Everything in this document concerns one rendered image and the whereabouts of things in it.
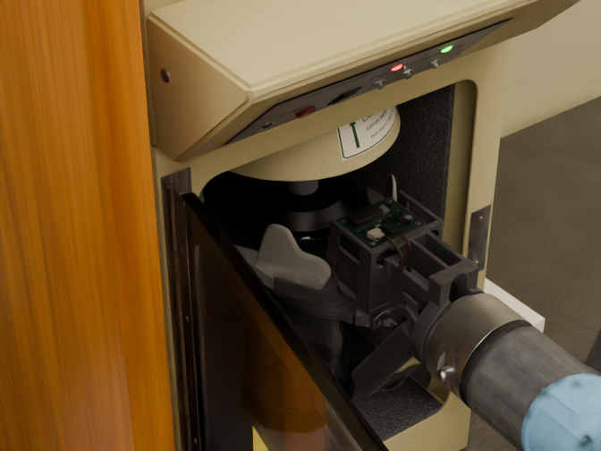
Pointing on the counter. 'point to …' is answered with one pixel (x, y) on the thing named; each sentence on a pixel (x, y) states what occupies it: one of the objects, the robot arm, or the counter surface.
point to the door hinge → (181, 181)
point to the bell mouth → (329, 151)
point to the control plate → (284, 111)
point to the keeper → (478, 236)
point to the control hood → (295, 53)
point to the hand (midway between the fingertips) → (300, 225)
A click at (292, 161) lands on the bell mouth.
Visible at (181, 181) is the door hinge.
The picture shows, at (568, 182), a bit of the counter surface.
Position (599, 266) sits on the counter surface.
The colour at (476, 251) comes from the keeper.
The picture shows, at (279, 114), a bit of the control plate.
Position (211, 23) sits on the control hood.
